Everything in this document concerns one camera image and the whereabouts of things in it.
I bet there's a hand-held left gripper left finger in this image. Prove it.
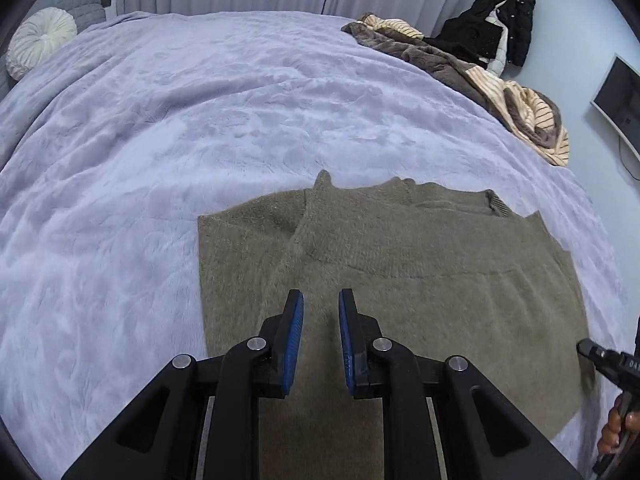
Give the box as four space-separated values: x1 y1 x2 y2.
60 288 305 480

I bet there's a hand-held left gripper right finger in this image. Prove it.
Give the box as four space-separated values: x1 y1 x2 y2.
338 288 583 480

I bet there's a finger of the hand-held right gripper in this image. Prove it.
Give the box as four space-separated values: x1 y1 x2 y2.
576 338 623 370

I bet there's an olive brown knit sweater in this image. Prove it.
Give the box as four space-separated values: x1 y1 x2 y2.
197 170 596 443

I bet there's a person's right hand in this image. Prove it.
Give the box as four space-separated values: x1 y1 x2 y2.
597 394 640 457

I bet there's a lavender fleece blanket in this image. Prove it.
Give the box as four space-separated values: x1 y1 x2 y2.
0 10 631 480

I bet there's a brown striped fleece garment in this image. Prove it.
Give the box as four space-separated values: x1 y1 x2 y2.
341 11 571 167

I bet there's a black hanging jacket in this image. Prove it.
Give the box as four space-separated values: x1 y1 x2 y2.
430 0 537 78

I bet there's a round white pleated cushion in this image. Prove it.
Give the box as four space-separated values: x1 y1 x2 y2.
6 7 78 82

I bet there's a grey quilted headboard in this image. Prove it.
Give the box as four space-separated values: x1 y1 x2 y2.
0 0 108 106

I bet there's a black monitor cable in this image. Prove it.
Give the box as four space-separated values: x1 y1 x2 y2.
618 135 640 181

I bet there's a wall-mounted monitor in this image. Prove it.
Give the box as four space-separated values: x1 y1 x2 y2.
590 54 640 157

